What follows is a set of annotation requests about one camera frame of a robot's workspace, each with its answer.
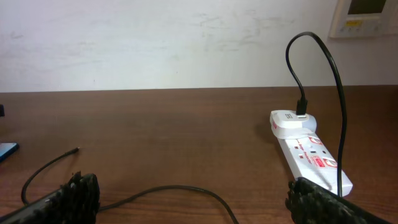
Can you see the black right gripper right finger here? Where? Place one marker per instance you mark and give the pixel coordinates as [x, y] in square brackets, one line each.
[310, 203]

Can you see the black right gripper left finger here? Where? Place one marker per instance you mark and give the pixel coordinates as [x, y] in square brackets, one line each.
[76, 202]

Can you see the white power strip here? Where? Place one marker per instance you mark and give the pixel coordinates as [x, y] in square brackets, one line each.
[308, 157]

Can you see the blue Galaxy smartphone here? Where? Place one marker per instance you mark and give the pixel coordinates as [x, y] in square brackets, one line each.
[7, 149]

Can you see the white charger adapter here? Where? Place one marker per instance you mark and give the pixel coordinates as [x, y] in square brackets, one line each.
[286, 124]

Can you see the white wall control panel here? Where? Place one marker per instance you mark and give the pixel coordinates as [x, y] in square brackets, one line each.
[364, 18]

